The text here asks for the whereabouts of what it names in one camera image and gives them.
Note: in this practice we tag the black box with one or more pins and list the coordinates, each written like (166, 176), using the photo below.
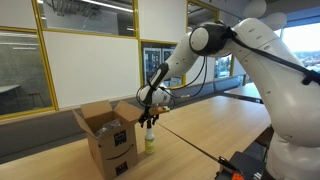
(248, 163)

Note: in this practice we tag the yellow spray bottle black nozzle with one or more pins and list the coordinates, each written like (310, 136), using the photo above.
(149, 141)

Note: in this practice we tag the black and orange clamp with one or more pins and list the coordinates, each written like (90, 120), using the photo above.
(228, 166)

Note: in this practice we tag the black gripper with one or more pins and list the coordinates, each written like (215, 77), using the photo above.
(147, 115)

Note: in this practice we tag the white framed poster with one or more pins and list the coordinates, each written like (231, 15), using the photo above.
(151, 61)
(173, 80)

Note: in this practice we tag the white round pendant lamp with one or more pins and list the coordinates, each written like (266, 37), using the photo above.
(255, 8)
(276, 20)

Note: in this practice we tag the wooden stool behind glass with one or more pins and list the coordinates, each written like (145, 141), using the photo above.
(36, 98)

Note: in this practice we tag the grey upholstered bench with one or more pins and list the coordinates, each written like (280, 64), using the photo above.
(50, 130)

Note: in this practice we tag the white table behind glass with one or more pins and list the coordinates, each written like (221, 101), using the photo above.
(8, 88)

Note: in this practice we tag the wooden background table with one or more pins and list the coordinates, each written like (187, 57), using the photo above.
(245, 91)

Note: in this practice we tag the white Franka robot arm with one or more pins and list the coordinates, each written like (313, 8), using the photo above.
(286, 93)

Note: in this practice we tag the brown cardboard shipping box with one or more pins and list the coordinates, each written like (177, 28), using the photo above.
(113, 150)

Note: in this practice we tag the wrist camera on wooden mount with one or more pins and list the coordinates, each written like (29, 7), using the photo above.
(160, 110)

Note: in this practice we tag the large clear plastic bag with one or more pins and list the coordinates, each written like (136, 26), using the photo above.
(108, 127)

